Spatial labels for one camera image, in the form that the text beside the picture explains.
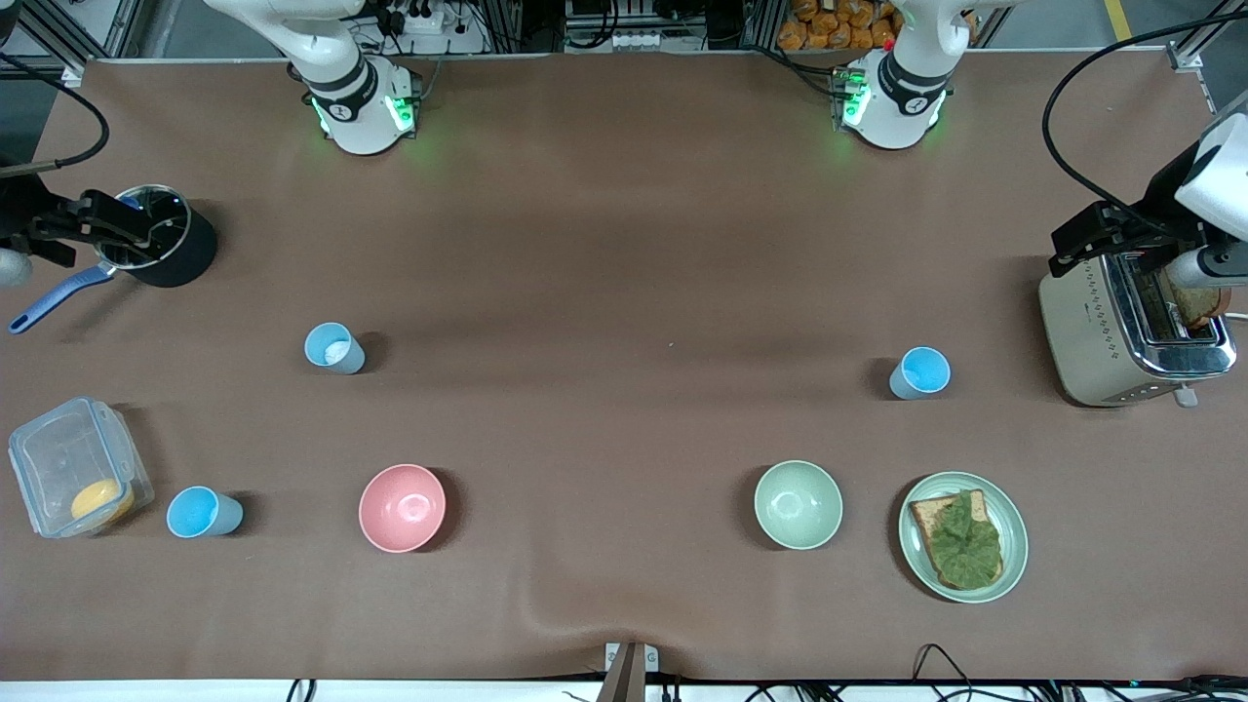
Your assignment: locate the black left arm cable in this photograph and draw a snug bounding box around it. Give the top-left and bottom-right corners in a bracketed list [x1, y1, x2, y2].
[1041, 10, 1248, 240]

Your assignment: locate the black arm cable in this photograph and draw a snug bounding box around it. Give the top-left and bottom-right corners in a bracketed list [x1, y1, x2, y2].
[1041, 10, 1248, 240]
[0, 51, 110, 178]

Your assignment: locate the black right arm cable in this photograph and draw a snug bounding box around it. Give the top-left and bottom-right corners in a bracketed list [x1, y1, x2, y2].
[0, 51, 110, 178]

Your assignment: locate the silver beige toaster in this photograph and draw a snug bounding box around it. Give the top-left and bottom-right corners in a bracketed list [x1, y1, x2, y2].
[1037, 249, 1239, 409]

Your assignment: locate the light green bowl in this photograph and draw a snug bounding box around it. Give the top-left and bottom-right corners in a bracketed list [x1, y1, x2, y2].
[754, 460, 844, 551]

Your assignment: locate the aluminium frame profile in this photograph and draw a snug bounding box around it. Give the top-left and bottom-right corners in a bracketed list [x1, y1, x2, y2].
[0, 0, 147, 69]
[1170, 10, 1248, 74]

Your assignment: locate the brown bread slice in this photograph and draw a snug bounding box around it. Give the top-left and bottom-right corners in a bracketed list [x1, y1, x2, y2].
[1165, 273, 1231, 330]

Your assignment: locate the brown table cloth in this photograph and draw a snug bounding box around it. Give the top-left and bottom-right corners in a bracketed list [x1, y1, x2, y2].
[0, 49, 1248, 683]

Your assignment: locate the glass pot lid steel rim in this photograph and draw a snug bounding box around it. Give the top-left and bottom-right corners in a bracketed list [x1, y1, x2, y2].
[97, 185, 191, 269]

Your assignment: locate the pink bowl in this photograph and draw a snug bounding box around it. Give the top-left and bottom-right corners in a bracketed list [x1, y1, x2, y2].
[358, 463, 448, 554]

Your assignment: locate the black pot blue handle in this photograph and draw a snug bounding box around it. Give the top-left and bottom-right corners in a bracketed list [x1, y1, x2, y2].
[8, 183, 219, 335]

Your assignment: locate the yellow round food piece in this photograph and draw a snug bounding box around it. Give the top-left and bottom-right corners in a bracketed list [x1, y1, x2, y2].
[70, 478, 136, 525]

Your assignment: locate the toast slice under lettuce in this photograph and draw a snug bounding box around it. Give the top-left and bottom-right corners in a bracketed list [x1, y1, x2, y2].
[909, 489, 1005, 592]

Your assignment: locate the clear plastic food container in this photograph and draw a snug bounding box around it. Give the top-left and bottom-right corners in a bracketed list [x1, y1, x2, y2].
[8, 396, 155, 539]

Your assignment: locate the green lettuce leaf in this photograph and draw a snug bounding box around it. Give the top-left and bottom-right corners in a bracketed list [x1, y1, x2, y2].
[924, 490, 1003, 589]

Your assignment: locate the metal table clamp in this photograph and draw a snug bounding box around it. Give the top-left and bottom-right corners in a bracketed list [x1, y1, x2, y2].
[597, 642, 659, 702]

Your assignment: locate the bag of orange buns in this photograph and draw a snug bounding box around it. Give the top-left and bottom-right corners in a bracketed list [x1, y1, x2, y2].
[777, 0, 898, 52]

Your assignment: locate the light green plate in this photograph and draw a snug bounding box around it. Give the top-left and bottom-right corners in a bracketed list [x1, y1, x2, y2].
[898, 472, 1030, 605]

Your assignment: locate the blue plastic cup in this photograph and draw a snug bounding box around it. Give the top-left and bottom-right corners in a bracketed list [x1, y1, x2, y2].
[303, 322, 367, 375]
[166, 486, 245, 539]
[888, 346, 952, 401]

